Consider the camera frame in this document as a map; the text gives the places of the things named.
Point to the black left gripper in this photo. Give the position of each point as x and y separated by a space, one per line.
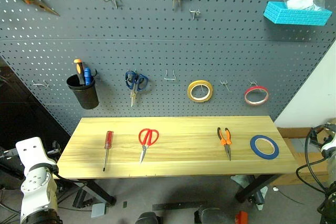
54 151

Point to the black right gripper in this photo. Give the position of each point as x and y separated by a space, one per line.
316 137

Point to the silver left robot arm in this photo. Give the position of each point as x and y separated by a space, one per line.
36 187

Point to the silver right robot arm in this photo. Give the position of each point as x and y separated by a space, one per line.
329 203

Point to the grey metal pegboard wall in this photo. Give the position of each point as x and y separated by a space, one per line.
162 51

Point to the brown cardboard box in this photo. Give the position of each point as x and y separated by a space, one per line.
296 134

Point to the black glossy panel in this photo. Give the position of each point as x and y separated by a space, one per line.
23 113

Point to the black metal table leg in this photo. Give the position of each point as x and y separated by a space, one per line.
252 188
97 190

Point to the blue tape roll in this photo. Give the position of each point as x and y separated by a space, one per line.
254 148

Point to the black plastic cup holder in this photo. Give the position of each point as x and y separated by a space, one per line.
84 94

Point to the silver pegboard hook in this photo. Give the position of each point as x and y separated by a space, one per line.
254 83
225 84
194 12
115 0
202 89
169 78
42 84

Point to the red tape roll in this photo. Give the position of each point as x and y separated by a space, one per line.
248 98

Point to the orange red small object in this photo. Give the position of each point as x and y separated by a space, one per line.
241 218

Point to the dark rounded shape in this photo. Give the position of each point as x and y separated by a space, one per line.
210 216
148 218

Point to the cyan plastic basket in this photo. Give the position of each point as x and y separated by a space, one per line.
296 15

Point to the yellow tape roll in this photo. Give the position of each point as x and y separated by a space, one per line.
191 93

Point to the black flat metal bar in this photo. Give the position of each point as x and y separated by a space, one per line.
178 206

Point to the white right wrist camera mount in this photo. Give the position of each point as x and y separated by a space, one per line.
330 149

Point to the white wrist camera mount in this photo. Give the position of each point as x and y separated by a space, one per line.
31 151
330 149

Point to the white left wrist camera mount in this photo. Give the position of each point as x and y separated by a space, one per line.
31 151

